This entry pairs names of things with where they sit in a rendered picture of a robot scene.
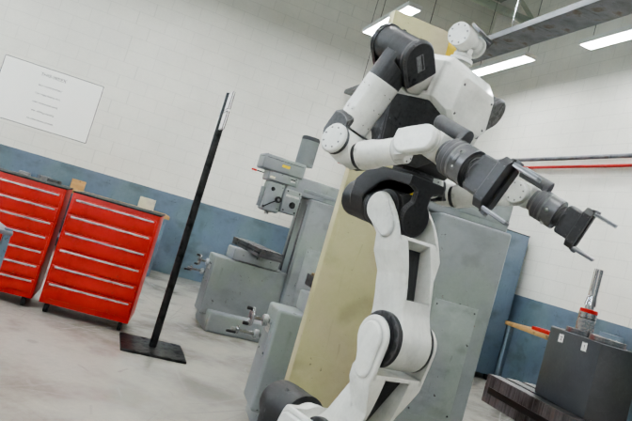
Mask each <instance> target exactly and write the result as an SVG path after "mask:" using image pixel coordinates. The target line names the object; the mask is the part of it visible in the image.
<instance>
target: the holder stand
mask: <svg viewBox="0 0 632 421"><path fill-rule="evenodd" d="M626 347H627V345H626V344H624V343H621V342H618V341H614V340H611V339H608V338H605V337H602V336H600V335H596V334H591V333H587V332H584V331H581V330H578V329H576V328H574V327H570V326H566V330H563V329H561V328H557V327H553V326H552V327H551V329H550V333H549V336H548V340H547V343H546V347H545V354H544V358H543V362H542V365H541V368H540V372H539V376H538V380H537V383H536V387H535V393H537V394H539V395H541V396H542V397H544V398H547V399H549V400H550V401H552V402H554V403H556V404H558V405H559V406H561V407H562V408H564V409H565V410H567V411H569V412H571V413H573V414H575V415H577V416H579V417H581V418H582V419H585V420H589V421H626V420H627V417H628V412H629V408H630V404H631V400H632V351H628V350H627V349H626Z"/></svg>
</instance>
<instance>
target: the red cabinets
mask: <svg viewBox="0 0 632 421"><path fill-rule="evenodd" d="M72 190H73V188H71V187H67V186H64V185H60V184H57V183H53V182H50V181H47V180H44V179H38V178H34V177H31V176H27V175H24V174H21V173H17V172H14V171H10V170H7V169H4V168H1V167H0V222H1V223H2V224H3V225H5V226H6V227H8V228H12V229H13V230H12V232H13V235H12V236H11V237H10V240H9V243H8V248H7V251H6V253H5V256H4V259H3V262H2V265H1V268H0V291H1V292H5V293H9V294H13V295H17V296H22V299H21V301H20V305H22V306H24V304H25V301H26V298H29V299H31V298H32V297H33V296H34V295H35V294H36V293H37V292H38V291H39V290H40V288H41V285H42V282H43V279H44V276H45V274H46V270H47V267H48V264H49V261H50V258H51V255H52V253H53V250H54V247H55V242H56V238H57V235H58V232H59V229H60V227H61V224H62V221H63V218H64V215H65V212H66V209H67V206H68V203H69V200H70V197H71V192H72ZM165 216H166V215H165V214H162V213H159V212H155V211H152V210H146V209H142V208H139V207H136V206H133V205H129V204H126V203H123V202H119V201H117V200H113V199H110V198H106V197H103V196H99V195H94V194H91V193H87V192H79V191H73V196H72V199H71V203H70V206H69V209H68V212H67V215H66V218H65V221H64V224H63V227H62V230H61V233H60V236H59V239H58V242H57V245H56V248H55V252H54V255H53V259H52V262H51V265H50V268H49V271H48V273H47V276H46V279H45V282H44V285H43V288H42V292H41V295H40V297H39V302H42V303H45V304H44V306H43V308H42V311H43V312H47V311H48V309H49V306H50V304H52V305H56V306H59V307H63V308H67V309H70V310H74V311H78V312H82V313H86V314H89V315H93V316H97V317H100V318H104V319H108V320H114V321H118V326H117V331H120V329H121V326H122V323H126V324H128V322H129V321H130V319H131V317H132V316H133V314H134V312H135V309H136V305H137V302H138V299H139V296H140V292H141V289H142V287H143V284H144V281H145V277H146V274H147V271H148V268H149V266H150V260H151V257H152V254H153V250H154V247H155V244H156V242H157V239H158V235H159V232H160V229H161V226H162V223H163V220H164V217H165Z"/></svg>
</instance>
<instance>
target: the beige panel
mask: <svg viewBox="0 0 632 421"><path fill-rule="evenodd" d="M388 22H389V23H395V24H396V25H398V26H399V27H400V28H401V29H402V30H404V29H405V30H406V31H407V32H408V33H410V34H412V35H414V36H416V37H418V38H420V39H425V40H427V41H429V42H431V43H432V45H433V47H434V53H435V54H436V55H447V56H450V55H453V54H454V52H456V49H457V48H455V47H454V46H453V45H452V44H451V43H450V42H449V41H448V33H449V32H447V31H445V30H443V29H440V28H438V27H436V26H433V25H431V24H429V23H425V22H424V21H421V20H419V19H417V18H414V17H412V16H410V15H407V14H405V13H402V12H400V11H399V10H394V11H392V12H391V13H390V16H389V19H388ZM364 171H365V170H364ZM364 171H355V170H354V169H352V170H350V169H349V168H347V167H346V168H345V172H344V175H343V178H342V182H341V185H340V190H339V194H338V197H337V201H336V204H335V208H334V210H333V213H332V217H331V220H330V224H329V227H328V230H327V233H326V237H325V240H324V246H323V250H322V253H321V255H320V259H319V262H318V266H317V269H316V273H315V275H314V279H313V282H312V286H311V289H310V292H309V296H308V301H307V304H306V308H305V311H304V315H303V318H302V321H301V324H300V327H299V331H298V334H297V338H296V340H295V344H294V347H293V351H292V357H291V360H290V363H289V366H288V369H287V373H286V376H285V380H287V381H290V382H292V383H294V384H296V385H298V386H299V387H301V388H302V389H304V390H305V391H307V392H308V393H309V394H311V395H312V396H314V397H315V398H317V399H318V400H319V401H320V402H321V403H322V405H323V408H328V407H329V406H330V405H331V404H332V403H333V401H334V400H335V399H336V398H337V397H338V395H339V394H340V393H341V392H342V390H343V389H344V388H345V387H346V385H347V384H348V383H349V382H350V377H349V375H350V371H351V368H352V364H353V362H354V361H355V360H356V353H357V334H358V330H359V327H360V325H361V323H362V322H363V320H364V319H365V318H366V317H368V316H369V315H370V314H371V312H372V307H373V301H374V293H375V284H376V275H377V266H376V261H375V255H374V244H375V237H376V231H375V229H374V226H372V225H371V224H370V223H368V222H365V221H363V220H361V219H358V218H356V217H354V216H352V215H350V214H348V213H347V212H346V211H345V210H344V209H343V207H342V205H341V196H342V193H343V191H344V189H345V187H346V186H347V185H348V184H349V183H350V182H351V181H353V180H356V178H357V177H358V176H359V175H361V174H362V173H363V172H364Z"/></svg>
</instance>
